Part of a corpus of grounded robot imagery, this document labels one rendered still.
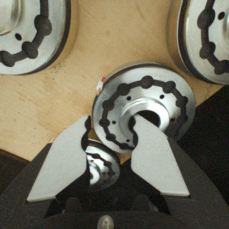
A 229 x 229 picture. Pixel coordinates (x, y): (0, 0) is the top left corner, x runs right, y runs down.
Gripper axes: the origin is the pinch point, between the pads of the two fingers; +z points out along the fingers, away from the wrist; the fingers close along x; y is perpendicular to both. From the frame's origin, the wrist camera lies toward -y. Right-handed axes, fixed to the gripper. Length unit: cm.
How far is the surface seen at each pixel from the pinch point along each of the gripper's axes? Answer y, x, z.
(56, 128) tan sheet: 2.8, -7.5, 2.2
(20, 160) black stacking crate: 8.5, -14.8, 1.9
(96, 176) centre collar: 8.1, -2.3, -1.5
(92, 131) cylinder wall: 3.1, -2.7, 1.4
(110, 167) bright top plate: 7.5, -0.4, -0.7
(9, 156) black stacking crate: 7.5, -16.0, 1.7
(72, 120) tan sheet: 1.7, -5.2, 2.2
